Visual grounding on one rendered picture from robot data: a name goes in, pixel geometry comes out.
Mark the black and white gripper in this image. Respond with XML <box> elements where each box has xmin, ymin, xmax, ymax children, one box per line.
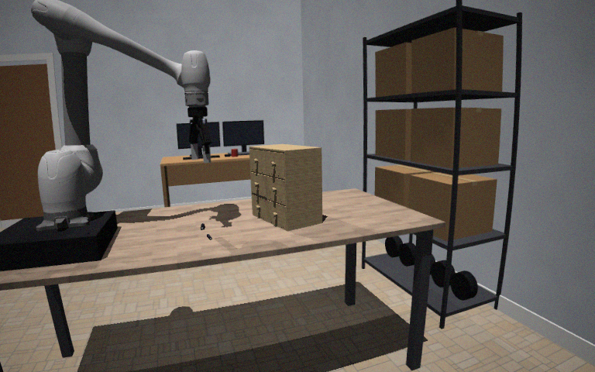
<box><xmin>187</xmin><ymin>107</ymin><xmax>212</xmax><ymax>164</ymax></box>

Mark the small wooden chest of drawers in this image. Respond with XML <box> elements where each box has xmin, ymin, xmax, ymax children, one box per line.
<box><xmin>249</xmin><ymin>144</ymin><xmax>322</xmax><ymax>231</ymax></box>

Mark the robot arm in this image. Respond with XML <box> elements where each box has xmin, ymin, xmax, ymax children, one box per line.
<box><xmin>31</xmin><ymin>0</ymin><xmax>211</xmax><ymax>231</ymax></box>

